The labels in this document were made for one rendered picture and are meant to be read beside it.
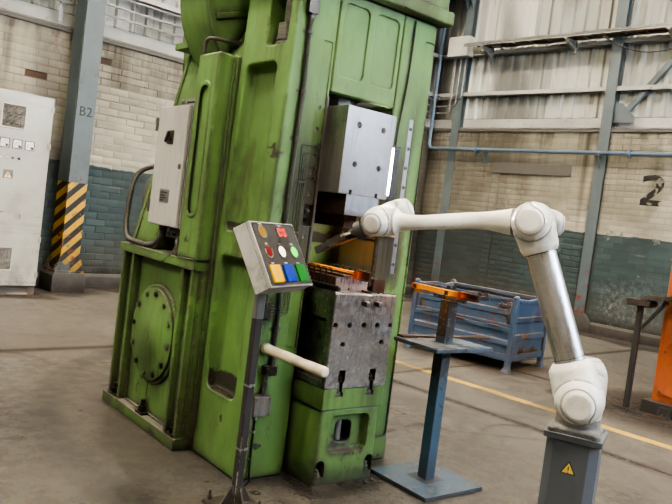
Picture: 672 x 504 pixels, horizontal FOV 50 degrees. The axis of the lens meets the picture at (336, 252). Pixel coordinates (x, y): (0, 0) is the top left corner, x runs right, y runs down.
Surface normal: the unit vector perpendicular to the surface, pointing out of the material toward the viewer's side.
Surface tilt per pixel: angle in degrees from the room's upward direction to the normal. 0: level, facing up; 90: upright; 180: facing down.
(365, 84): 90
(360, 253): 90
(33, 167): 90
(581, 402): 96
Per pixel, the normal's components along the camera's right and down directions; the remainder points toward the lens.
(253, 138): -0.77, -0.08
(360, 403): 0.62, 0.12
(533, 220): -0.40, -0.10
